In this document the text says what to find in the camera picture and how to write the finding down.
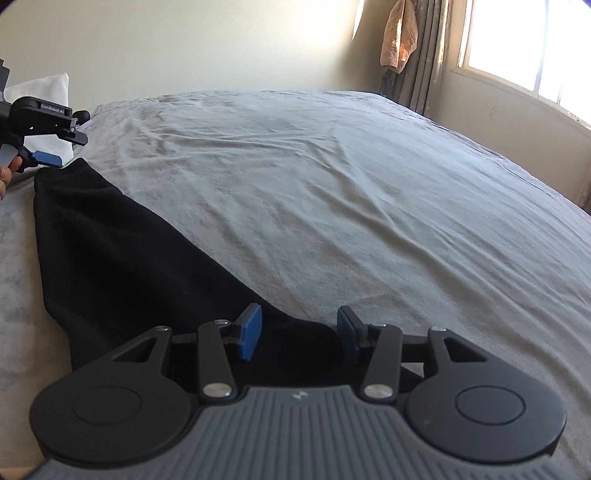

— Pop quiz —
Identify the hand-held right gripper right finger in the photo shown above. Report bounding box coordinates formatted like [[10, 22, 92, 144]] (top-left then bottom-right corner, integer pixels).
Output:
[[337, 305, 490, 402]]

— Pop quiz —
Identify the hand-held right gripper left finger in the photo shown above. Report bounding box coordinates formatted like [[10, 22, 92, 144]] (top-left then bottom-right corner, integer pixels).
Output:
[[113, 303, 264, 402]]

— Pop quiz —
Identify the hanging pink towel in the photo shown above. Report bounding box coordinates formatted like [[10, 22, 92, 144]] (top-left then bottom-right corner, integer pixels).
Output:
[[379, 0, 419, 75]]

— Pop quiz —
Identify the person's left hand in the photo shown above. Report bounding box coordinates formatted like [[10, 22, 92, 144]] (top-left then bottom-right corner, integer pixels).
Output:
[[0, 156, 24, 201]]

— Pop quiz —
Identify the grey curtain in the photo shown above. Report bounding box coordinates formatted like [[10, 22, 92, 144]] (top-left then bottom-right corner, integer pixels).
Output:
[[392, 0, 451, 116]]

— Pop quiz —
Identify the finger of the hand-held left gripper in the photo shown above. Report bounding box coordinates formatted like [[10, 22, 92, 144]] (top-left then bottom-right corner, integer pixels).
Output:
[[19, 148, 64, 171], [55, 111, 90, 146]]

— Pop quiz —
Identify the cream shirt with black sleeves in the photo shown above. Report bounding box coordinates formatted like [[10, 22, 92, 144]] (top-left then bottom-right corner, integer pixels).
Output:
[[33, 158, 430, 393]]

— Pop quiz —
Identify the bed with grey sheet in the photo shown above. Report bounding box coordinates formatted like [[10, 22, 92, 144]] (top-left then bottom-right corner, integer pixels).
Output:
[[0, 89, 591, 480]]

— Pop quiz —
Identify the window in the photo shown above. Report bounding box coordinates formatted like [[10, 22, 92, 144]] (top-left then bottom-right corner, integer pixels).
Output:
[[457, 0, 591, 130]]

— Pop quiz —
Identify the white pillow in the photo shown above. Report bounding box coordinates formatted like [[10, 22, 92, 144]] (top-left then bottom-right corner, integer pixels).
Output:
[[4, 73, 77, 169]]

